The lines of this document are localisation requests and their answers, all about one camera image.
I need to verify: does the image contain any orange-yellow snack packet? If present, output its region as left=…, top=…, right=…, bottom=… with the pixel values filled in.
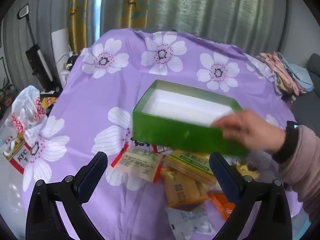
left=160, top=167, right=210, bottom=208

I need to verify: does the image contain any silver white snack packet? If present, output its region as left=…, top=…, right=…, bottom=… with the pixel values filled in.
left=165, top=202, right=215, bottom=238

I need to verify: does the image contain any white red-print plastic bag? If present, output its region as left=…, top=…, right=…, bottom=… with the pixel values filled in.
left=5, top=85, right=48, bottom=135

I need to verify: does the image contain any grey curtain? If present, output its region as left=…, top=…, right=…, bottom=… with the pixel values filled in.
left=100, top=0, right=300, bottom=58

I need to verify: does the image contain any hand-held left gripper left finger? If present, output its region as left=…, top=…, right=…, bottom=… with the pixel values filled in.
left=25, top=151, right=109, bottom=240

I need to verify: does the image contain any grey sofa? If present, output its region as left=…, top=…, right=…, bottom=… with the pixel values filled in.
left=290, top=52, right=320, bottom=130

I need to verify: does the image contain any person's right forearm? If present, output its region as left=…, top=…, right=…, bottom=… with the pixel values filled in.
left=272, top=125, right=320, bottom=220

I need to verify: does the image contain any purple floral cloth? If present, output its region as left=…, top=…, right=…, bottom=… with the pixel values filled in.
left=22, top=29, right=304, bottom=240

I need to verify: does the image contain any potted plant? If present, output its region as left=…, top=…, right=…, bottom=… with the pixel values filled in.
left=0, top=77, right=14, bottom=110

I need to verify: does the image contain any person's right hand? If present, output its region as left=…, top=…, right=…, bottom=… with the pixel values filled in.
left=212, top=109, right=287, bottom=153

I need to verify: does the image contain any yellow patterned curtain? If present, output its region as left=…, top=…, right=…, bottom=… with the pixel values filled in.
left=67, top=0, right=105, bottom=53

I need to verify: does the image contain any black wristband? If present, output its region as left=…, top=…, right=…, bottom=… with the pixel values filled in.
left=272, top=121, right=299, bottom=164

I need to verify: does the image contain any small yellow snack packet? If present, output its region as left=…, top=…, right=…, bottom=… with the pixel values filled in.
left=231, top=161, right=259, bottom=180

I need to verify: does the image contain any red white paper bag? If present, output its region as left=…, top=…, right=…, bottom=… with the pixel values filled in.
left=2, top=130, right=34, bottom=174

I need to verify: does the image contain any upright vacuum cleaner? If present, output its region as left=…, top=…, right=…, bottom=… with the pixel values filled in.
left=17, top=5, right=63, bottom=95

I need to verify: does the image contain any green cardboard box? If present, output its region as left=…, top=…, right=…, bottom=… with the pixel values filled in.
left=132, top=79, right=250, bottom=157

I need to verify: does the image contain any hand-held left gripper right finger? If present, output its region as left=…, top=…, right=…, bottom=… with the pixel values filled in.
left=209, top=152, right=293, bottom=240

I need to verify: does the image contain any white rectangular panel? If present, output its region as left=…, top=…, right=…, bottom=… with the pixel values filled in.
left=51, top=27, right=70, bottom=63

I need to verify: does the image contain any beige red-edged snack packet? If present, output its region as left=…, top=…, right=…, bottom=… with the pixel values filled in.
left=111, top=144, right=167, bottom=183

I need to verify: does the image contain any small orange snack packet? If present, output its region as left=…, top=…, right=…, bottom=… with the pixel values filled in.
left=209, top=191, right=237, bottom=220

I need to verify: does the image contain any pile of folded clothes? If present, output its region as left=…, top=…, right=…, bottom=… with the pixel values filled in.
left=256, top=51, right=315, bottom=100

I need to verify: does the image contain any green-label cracker packet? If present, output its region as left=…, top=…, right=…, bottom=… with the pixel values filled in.
left=166, top=150, right=218, bottom=184

